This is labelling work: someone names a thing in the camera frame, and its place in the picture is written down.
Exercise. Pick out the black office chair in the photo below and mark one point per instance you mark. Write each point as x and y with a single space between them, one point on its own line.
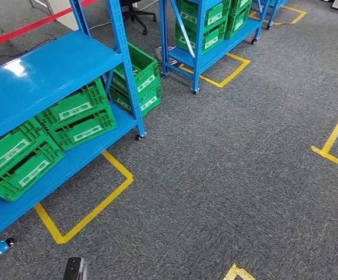
136 13

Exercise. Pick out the white desk side panel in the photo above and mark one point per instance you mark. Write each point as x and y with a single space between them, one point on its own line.
64 11

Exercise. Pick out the red barrier tape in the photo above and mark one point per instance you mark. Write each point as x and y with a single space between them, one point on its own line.
26 27

